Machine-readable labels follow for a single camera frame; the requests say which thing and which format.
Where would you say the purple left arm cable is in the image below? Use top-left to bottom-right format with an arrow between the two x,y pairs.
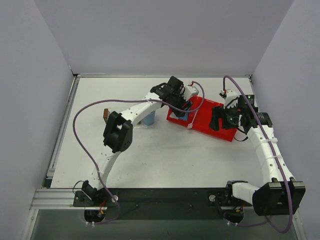
72,80 -> 206,225

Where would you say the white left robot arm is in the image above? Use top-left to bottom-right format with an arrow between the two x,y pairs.
72,76 -> 199,206

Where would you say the aluminium front rail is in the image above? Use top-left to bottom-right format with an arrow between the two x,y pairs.
31,187 -> 242,211

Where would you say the red plastic bin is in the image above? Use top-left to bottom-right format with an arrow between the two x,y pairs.
166,98 -> 237,142

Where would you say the white pink toothbrush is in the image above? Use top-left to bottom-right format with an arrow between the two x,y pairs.
187,109 -> 199,129

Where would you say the clear textured acrylic tray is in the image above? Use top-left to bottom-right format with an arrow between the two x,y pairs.
133,121 -> 156,129

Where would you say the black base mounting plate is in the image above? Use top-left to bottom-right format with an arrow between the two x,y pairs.
73,187 -> 255,226

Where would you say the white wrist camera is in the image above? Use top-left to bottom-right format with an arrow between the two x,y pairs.
219,89 -> 239,109
182,85 -> 199,101

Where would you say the blue plastic cup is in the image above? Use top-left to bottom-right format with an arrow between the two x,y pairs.
142,111 -> 156,127

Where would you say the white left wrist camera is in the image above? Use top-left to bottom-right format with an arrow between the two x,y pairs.
182,85 -> 199,101

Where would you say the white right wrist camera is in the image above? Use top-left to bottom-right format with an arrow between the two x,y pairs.
219,89 -> 239,109

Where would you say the brown wooden block stand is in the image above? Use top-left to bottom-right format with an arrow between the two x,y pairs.
102,108 -> 110,123

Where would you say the blue toothpaste tube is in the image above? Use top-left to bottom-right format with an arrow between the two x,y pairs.
178,113 -> 189,121

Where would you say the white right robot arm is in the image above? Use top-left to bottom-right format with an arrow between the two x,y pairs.
209,89 -> 306,216

